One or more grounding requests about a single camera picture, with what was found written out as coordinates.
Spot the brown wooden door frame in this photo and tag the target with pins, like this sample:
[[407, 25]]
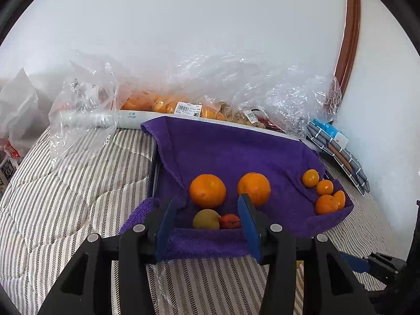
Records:
[[349, 29]]

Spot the large orange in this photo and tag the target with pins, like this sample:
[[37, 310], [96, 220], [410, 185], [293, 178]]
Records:
[[207, 191], [255, 187]]

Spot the clear bag of oranges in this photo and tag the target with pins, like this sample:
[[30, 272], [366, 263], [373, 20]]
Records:
[[157, 103]]

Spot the small red fruit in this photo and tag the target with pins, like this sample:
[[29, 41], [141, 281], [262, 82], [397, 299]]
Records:
[[229, 222]]

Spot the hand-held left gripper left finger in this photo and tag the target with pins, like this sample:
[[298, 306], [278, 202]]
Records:
[[164, 233]]

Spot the checkered grey cloth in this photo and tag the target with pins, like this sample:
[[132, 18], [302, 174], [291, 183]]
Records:
[[344, 164]]

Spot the small orange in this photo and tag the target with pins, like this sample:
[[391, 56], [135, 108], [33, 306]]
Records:
[[310, 178], [325, 204], [324, 187], [340, 199]]

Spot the purple towel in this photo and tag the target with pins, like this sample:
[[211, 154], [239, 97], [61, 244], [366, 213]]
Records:
[[236, 151]]

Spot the clear bag of brown fruits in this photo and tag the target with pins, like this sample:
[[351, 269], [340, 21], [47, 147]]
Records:
[[244, 116]]

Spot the white plastic bag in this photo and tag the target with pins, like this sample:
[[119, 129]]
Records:
[[23, 115]]

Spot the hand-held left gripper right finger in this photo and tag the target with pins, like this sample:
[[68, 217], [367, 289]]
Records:
[[249, 229]]

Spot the clear plastic bag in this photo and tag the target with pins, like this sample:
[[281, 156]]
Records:
[[82, 105]]

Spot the blue tissue pack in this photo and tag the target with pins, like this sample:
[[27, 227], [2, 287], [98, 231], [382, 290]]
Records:
[[333, 131]]

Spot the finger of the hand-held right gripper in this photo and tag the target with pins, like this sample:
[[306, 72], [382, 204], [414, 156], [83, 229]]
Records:
[[356, 262]]

